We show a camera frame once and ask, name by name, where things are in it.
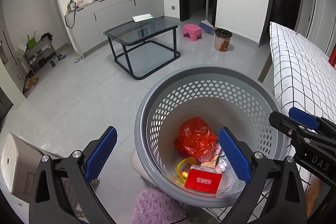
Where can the blue shoes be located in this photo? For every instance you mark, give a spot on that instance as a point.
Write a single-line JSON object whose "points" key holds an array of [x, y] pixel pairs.
{"points": [[61, 56]]}

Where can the purple fuzzy rug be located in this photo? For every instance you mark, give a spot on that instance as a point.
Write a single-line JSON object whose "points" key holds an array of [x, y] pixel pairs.
{"points": [[155, 205]]}

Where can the grey shoe rack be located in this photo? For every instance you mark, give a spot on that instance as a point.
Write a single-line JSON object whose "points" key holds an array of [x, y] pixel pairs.
{"points": [[39, 52]]}

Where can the beige plastic appliance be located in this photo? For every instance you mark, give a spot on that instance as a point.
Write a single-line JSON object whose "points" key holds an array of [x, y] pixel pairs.
{"points": [[15, 161]]}

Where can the red plastic bag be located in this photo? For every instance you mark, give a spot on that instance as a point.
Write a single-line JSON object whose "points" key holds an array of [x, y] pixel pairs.
{"points": [[197, 137]]}

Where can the patterned waste bin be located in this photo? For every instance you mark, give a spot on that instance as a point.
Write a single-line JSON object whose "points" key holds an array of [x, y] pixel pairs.
{"points": [[222, 43]]}

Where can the pink white bag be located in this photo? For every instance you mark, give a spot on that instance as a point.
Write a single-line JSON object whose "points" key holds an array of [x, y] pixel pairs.
{"points": [[80, 2]]}

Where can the black white checked mattress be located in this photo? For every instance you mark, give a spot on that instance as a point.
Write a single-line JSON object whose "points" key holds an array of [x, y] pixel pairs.
{"points": [[296, 69]]}

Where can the brown cardboard box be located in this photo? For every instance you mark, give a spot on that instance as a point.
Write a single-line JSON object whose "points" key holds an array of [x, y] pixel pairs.
{"points": [[31, 82]]}

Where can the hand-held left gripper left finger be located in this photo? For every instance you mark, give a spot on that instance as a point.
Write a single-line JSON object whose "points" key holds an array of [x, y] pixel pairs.
{"points": [[101, 155]]}

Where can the grey perforated plastic basket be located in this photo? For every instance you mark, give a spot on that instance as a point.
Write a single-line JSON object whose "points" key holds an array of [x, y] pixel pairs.
{"points": [[210, 68]]}

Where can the white power strip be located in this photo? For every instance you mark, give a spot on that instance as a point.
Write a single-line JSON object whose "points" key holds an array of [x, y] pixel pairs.
{"points": [[77, 59]]}

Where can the wooden bed frame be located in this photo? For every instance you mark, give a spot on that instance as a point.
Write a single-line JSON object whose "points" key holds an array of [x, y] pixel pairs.
{"points": [[265, 69]]}

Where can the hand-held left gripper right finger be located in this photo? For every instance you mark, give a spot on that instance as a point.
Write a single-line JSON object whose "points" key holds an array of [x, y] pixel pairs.
{"points": [[235, 155]]}

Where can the pink plastic stool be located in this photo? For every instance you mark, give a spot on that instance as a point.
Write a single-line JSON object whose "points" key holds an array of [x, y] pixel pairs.
{"points": [[191, 29]]}

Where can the white booklet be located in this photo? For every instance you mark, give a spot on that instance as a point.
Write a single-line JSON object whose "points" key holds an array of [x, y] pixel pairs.
{"points": [[143, 18]]}

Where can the red cardboard box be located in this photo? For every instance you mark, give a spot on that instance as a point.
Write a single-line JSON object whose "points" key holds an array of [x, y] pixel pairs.
{"points": [[202, 180]]}

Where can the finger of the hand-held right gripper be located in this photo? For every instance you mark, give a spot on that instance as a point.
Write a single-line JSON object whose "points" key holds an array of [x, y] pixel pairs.
{"points": [[302, 116], [281, 121]]}

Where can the white paper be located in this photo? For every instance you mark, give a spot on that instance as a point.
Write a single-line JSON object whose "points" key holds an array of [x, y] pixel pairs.
{"points": [[221, 163]]}

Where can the green bag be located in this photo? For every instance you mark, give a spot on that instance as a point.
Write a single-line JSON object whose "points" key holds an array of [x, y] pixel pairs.
{"points": [[31, 43]]}

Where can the black glass coffee table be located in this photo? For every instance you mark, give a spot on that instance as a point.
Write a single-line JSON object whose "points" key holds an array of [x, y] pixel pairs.
{"points": [[139, 29]]}

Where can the pink white wrapper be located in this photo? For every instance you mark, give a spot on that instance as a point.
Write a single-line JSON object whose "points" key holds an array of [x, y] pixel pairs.
{"points": [[210, 159]]}

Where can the grey wall cabinet unit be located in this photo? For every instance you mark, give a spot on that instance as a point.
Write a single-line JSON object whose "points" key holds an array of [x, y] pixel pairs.
{"points": [[115, 11]]}

